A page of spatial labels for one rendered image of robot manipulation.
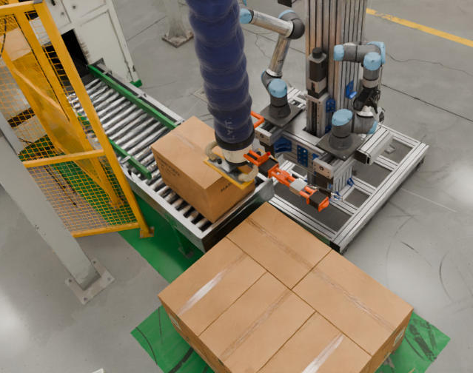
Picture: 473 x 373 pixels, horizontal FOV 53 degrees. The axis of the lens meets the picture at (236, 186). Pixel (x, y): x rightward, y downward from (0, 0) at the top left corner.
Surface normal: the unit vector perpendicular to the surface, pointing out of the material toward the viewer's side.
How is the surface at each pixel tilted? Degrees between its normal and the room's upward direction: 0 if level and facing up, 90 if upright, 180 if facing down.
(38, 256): 0
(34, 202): 90
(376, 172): 0
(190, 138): 0
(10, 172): 90
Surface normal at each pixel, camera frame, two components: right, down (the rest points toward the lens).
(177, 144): -0.12, -0.64
